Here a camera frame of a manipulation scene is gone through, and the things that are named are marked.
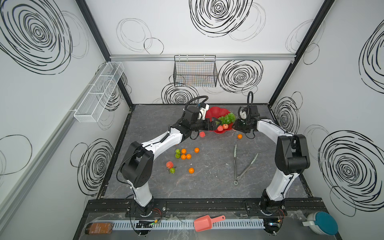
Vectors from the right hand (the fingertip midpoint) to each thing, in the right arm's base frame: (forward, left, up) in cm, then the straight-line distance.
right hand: (233, 126), depth 96 cm
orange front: (-27, +27, -7) cm, 39 cm away
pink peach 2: (+3, +4, -5) cm, 7 cm away
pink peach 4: (-24, +40, -6) cm, 47 cm away
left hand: (-8, +12, +14) cm, 20 cm away
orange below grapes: (-14, +24, -7) cm, 29 cm away
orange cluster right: (-18, +29, -8) cm, 35 cm away
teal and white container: (-51, -31, -3) cm, 60 cm away
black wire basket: (+51, +26, +8) cm, 58 cm away
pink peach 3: (-3, +20, -6) cm, 21 cm away
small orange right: (-3, -5, -7) cm, 9 cm away
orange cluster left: (-19, +32, -6) cm, 38 cm away
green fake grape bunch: (+7, +3, -2) cm, 8 cm away
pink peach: (+2, +8, -5) cm, 10 cm away
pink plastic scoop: (-51, +20, -9) cm, 56 cm away
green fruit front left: (-27, +38, -7) cm, 47 cm away
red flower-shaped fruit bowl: (+17, +8, -6) cm, 20 cm away
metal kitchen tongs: (-30, +1, -8) cm, 31 cm away
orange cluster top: (-15, +32, -7) cm, 36 cm away
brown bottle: (-54, +69, -4) cm, 88 cm away
